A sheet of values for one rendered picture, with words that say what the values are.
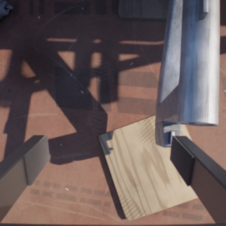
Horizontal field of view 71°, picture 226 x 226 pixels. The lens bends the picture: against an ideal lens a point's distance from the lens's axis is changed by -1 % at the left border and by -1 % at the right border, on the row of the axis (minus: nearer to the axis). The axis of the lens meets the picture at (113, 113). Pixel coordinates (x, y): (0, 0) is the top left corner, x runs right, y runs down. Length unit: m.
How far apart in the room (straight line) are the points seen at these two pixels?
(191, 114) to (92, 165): 0.48
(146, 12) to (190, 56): 0.57
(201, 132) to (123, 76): 0.35
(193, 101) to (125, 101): 0.43
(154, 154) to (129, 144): 0.09
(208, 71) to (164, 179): 0.45
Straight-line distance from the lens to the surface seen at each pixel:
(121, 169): 0.60
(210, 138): 0.67
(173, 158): 0.17
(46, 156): 0.17
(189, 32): 0.25
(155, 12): 0.79
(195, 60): 0.23
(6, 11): 0.99
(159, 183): 0.61
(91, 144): 0.62
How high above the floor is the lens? 0.61
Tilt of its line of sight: 79 degrees down
